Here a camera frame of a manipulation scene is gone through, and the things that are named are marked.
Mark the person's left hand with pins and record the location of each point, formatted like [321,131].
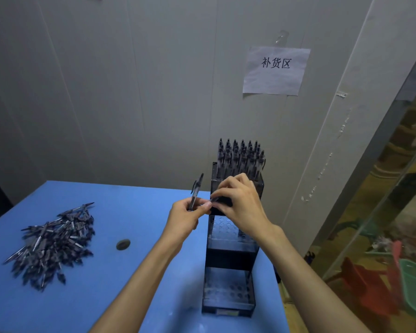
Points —
[182,221]

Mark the person's right hand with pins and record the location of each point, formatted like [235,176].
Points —
[246,208]

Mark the black tiered pen display stand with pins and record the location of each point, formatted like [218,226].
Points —
[228,256]

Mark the cluster of grey pens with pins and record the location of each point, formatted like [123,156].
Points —
[241,156]

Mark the pile of grey pens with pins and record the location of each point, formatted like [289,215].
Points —
[52,242]

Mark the person's left forearm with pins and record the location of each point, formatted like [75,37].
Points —
[135,291]

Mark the person's right forearm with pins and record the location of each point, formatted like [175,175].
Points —
[315,287]

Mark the blue table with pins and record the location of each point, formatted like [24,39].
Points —
[124,211]

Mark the small round metal disc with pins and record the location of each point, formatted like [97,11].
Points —
[123,244]

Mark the dark blue cloth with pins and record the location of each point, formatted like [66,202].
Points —
[276,273]

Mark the red plastic stool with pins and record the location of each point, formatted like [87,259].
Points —
[367,284]

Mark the white paper wall sign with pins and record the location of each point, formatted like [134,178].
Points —
[275,77]

